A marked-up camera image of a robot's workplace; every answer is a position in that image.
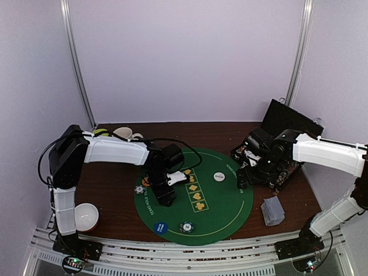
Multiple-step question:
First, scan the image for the poker chip stack front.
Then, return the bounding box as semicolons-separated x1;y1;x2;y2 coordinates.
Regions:
179;221;194;233

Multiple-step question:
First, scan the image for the playing card deck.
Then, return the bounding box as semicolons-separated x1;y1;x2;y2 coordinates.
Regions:
260;196;285;227

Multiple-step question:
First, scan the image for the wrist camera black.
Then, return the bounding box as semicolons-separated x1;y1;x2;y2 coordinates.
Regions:
162;144;184;170
243;127;273;153

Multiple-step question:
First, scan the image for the green tennis ball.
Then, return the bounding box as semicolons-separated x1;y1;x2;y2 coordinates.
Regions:
93;128;110;137

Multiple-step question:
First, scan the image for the left aluminium post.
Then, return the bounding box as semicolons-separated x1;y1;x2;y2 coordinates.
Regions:
60;0;90;113

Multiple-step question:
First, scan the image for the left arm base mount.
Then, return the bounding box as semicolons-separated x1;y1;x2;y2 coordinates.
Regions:
52;233;103;261

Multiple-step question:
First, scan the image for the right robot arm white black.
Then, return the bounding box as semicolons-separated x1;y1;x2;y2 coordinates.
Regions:
242;128;367;254

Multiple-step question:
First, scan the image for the right aluminium post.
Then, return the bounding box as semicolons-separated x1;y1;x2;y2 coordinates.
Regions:
285;0;314;107

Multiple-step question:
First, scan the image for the black poker chip case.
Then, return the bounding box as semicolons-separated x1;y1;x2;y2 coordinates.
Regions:
231;100;324;193

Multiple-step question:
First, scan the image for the aluminium post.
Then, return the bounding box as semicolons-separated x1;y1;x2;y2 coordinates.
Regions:
60;0;90;113
285;0;314;107

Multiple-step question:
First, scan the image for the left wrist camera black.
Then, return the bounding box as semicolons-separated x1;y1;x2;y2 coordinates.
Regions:
162;144;184;170

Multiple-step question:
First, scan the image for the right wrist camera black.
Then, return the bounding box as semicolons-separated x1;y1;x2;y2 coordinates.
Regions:
243;127;273;153

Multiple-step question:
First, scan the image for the blue small blind button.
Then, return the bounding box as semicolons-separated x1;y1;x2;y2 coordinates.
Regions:
154;222;168;235

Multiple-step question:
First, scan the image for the aluminium rail frame front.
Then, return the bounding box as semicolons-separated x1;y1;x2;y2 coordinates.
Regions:
30;225;346;276

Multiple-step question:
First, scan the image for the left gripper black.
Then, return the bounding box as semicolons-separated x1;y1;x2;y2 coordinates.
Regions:
146;167;177;207

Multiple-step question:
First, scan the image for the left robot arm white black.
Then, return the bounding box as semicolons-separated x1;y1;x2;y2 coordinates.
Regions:
48;125;186;255

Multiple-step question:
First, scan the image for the round green poker mat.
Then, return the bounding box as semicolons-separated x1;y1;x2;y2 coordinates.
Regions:
134;148;254;246

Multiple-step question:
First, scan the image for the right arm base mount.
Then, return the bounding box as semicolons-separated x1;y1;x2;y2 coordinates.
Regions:
275;237;325;260

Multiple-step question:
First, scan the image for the orange big blind button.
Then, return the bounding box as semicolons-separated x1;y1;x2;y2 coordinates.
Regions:
142;178;150;187

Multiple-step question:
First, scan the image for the white bowl red outside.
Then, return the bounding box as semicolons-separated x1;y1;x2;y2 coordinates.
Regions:
74;203;99;232

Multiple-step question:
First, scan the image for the decorated ceramic mug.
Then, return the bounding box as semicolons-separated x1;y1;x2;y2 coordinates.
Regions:
112;127;144;141

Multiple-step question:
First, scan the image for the left black cable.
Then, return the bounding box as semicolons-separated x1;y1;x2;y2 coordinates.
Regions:
38;137;204;187

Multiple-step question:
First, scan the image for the white dealer button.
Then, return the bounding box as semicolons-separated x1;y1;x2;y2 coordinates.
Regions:
213;172;225;182

